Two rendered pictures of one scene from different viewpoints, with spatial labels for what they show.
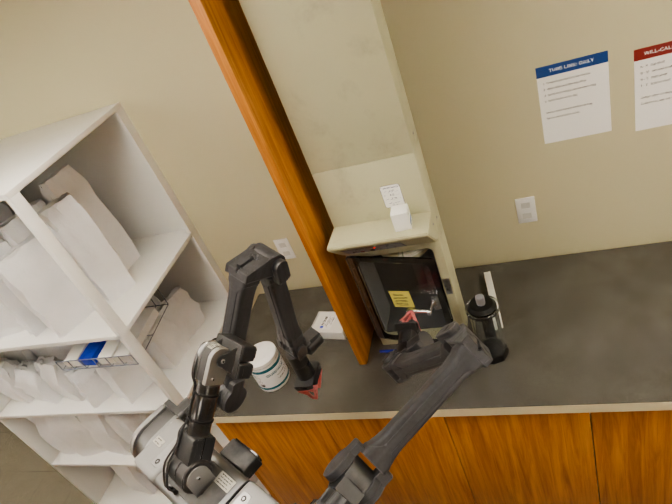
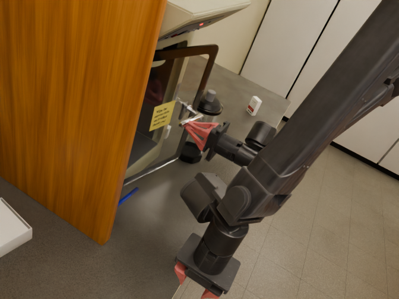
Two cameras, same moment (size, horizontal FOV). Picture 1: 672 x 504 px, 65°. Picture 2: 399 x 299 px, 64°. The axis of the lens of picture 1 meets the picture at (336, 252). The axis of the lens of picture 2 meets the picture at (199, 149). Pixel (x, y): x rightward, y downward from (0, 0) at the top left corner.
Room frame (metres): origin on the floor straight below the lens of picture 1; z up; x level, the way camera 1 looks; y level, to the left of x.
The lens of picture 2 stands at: (1.39, 0.56, 1.64)
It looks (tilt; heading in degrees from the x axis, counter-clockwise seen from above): 35 degrees down; 258
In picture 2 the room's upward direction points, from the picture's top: 22 degrees clockwise
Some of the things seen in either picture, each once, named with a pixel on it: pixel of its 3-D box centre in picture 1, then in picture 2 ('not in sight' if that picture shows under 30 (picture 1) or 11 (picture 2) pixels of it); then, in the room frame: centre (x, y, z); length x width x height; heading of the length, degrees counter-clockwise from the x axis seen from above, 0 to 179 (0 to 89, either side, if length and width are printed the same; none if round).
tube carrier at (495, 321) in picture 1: (487, 329); (198, 129); (1.22, -0.36, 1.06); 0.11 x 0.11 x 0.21
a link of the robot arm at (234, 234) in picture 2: (298, 356); (223, 228); (1.24, 0.24, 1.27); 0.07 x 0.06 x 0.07; 124
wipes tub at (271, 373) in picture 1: (267, 366); not in sight; (1.54, 0.42, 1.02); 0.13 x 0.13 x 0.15
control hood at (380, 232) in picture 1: (382, 242); (196, 19); (1.35, -0.14, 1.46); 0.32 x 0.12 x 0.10; 65
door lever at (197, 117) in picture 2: (421, 308); (187, 117); (1.29, -0.19, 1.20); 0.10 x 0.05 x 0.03; 51
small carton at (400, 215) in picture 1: (401, 217); not in sight; (1.31, -0.22, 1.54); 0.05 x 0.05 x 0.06; 70
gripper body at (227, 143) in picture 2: (407, 339); (225, 145); (1.19, -0.10, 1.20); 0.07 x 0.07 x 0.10; 64
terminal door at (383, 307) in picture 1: (404, 302); (160, 120); (1.36, -0.15, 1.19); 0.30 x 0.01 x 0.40; 51
